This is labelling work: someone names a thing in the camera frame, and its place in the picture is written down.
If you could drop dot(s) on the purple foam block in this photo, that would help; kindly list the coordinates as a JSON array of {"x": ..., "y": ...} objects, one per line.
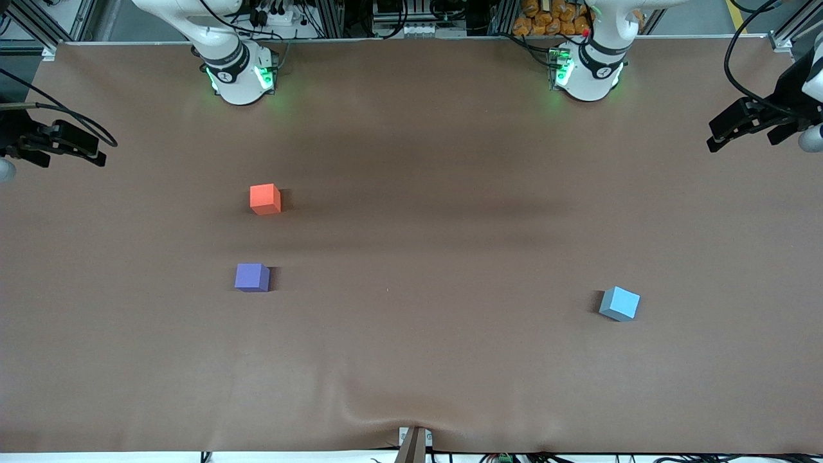
[{"x": 251, "y": 277}]

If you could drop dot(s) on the pile of orange objects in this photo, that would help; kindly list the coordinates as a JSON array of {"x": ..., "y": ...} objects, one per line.
[{"x": 546, "y": 18}]

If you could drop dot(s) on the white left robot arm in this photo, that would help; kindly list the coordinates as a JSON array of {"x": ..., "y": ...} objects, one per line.
[{"x": 591, "y": 77}]

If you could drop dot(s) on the green terminal connector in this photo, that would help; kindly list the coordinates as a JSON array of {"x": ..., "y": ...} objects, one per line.
[{"x": 505, "y": 458}]

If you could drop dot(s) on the white power strip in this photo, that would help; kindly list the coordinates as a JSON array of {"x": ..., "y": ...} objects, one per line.
[{"x": 280, "y": 16}]

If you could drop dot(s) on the light blue foam block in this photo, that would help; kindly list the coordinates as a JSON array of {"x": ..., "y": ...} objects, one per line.
[{"x": 620, "y": 303}]

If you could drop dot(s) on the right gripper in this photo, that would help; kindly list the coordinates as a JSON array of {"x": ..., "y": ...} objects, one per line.
[{"x": 14, "y": 138}]

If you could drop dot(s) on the brown table mat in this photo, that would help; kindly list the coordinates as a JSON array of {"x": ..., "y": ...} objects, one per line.
[{"x": 450, "y": 354}]

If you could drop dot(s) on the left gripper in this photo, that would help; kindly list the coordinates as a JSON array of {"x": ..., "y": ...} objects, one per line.
[{"x": 781, "y": 110}]

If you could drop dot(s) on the orange foam block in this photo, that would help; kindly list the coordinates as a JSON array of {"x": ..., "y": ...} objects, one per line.
[{"x": 265, "y": 199}]

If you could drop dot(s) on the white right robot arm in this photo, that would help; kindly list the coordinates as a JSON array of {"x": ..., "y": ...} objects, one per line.
[{"x": 238, "y": 83}]

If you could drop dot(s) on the aluminium frame post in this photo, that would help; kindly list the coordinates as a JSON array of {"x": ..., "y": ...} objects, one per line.
[
  {"x": 48, "y": 22},
  {"x": 794, "y": 26}
]

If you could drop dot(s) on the metal clamp bracket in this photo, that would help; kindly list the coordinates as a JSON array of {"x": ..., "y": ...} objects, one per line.
[{"x": 413, "y": 445}]

